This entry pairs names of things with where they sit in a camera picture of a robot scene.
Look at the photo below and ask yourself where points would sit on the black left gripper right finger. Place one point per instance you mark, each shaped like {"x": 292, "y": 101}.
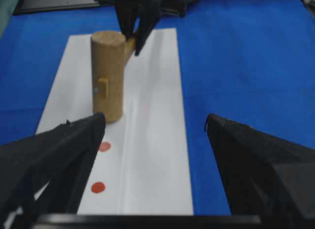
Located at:
{"x": 269, "y": 182}

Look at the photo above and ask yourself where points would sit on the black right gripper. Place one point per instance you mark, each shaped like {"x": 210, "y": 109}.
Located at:
{"x": 149, "y": 14}

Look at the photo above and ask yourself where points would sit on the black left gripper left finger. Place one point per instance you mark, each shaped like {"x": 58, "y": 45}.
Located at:
{"x": 48, "y": 172}

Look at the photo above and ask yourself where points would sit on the wooden mallet hammer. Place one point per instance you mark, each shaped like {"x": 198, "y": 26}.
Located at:
{"x": 110, "y": 52}

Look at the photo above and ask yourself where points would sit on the black right arm base stand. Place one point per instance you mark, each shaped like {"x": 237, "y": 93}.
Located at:
{"x": 33, "y": 6}

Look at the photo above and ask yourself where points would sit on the red dot mark left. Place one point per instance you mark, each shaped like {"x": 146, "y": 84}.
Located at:
{"x": 98, "y": 187}

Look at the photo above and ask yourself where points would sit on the red dot mark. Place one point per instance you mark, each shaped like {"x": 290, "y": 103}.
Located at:
{"x": 98, "y": 187}
{"x": 104, "y": 146}

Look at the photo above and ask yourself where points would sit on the red dot mark middle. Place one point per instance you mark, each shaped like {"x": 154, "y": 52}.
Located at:
{"x": 104, "y": 146}

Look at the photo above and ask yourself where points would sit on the large white foam board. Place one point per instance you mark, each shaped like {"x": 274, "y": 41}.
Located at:
{"x": 146, "y": 170}

